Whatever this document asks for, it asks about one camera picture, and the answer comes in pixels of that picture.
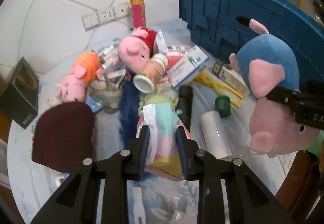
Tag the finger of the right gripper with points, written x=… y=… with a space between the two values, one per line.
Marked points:
x=307 y=105

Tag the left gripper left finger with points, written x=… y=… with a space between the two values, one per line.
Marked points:
x=135 y=163

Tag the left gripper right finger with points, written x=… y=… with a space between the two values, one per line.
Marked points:
x=187 y=149

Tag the pastel plastic snack bag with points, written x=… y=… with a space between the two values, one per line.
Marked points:
x=162 y=155

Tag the blue shirt pig plush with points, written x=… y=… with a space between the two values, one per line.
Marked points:
x=270 y=71

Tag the white paper roll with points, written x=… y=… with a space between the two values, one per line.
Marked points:
x=215 y=135

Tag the blue fuzzy scarf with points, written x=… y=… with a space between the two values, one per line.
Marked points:
x=128 y=112

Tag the green plush toy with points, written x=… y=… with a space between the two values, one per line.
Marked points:
x=157 y=98

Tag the green small jar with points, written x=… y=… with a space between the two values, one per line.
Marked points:
x=223 y=106

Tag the black flashlight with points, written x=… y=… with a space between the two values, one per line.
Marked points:
x=184 y=105

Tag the beige bottle white cap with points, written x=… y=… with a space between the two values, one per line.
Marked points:
x=146 y=80

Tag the woven basket with packets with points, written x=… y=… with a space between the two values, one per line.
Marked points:
x=107 y=90

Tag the yellow plastic tongs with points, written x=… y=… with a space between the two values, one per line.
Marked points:
x=211 y=81

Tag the dark maroon knit hat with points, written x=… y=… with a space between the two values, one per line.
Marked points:
x=63 y=136

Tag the white green carton box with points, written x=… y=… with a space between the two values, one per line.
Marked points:
x=232 y=77

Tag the white blue medicine box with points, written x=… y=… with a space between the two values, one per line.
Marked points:
x=188 y=67

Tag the orange shirt pig plush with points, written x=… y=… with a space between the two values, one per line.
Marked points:
x=73 y=86

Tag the red dress pig plush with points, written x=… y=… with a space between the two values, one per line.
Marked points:
x=136 y=50

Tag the black box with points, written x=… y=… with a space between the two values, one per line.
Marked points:
x=19 y=98

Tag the blue plastic storage crate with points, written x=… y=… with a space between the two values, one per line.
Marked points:
x=213 y=26

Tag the pink yellow cylinder can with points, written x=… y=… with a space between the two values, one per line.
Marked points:
x=138 y=13

